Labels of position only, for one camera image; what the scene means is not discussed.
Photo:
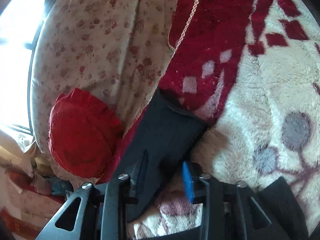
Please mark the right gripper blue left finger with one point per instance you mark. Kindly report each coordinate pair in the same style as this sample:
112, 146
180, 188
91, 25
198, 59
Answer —
138, 175

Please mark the floral cream quilt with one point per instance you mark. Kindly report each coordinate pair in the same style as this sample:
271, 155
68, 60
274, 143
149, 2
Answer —
100, 50

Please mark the black pants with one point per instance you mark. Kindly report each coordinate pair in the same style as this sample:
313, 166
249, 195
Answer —
229, 211

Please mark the red heart-shaped frilly cushion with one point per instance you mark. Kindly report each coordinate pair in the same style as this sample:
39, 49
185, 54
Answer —
84, 134

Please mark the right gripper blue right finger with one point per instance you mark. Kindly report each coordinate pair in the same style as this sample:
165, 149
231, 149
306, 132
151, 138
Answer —
188, 181

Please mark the red and cream plush blanket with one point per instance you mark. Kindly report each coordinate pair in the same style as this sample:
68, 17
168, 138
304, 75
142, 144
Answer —
248, 67

